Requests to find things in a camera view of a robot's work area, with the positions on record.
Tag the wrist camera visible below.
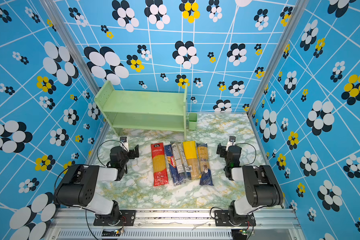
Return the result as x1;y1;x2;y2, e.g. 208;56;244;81
226;136;236;151
120;137;130;153

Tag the green cup on shelf side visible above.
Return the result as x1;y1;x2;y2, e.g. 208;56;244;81
189;113;198;131

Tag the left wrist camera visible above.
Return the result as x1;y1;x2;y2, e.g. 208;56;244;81
120;137;130;153

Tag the aluminium front rail frame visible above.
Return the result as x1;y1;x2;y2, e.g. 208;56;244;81
45;209;305;240

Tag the clear white label spaghetti bag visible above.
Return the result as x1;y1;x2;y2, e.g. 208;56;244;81
171;142;191;181

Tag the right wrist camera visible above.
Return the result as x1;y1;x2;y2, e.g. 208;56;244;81
226;136;236;151

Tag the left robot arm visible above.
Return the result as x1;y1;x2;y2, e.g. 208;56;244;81
54;146;140;227

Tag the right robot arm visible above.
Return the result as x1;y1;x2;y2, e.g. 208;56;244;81
217;143;284;226

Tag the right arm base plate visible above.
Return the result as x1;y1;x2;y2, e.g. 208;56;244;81
212;210;257;228

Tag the red spaghetti bag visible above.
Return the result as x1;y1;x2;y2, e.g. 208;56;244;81
151;143;169;187

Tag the blue Barilla spaghetti box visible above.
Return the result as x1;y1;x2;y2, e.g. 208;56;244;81
164;145;186;186

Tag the yellow spaghetti bag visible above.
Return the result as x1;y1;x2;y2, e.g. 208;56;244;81
183;141;201;180

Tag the green wooden shelf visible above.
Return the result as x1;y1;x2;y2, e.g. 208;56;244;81
95;81;188;140

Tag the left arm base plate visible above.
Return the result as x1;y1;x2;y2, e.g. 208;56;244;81
93;210;137;227

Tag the blue clear spaghetti bag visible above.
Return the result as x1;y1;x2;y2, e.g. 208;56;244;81
196;143;214;186

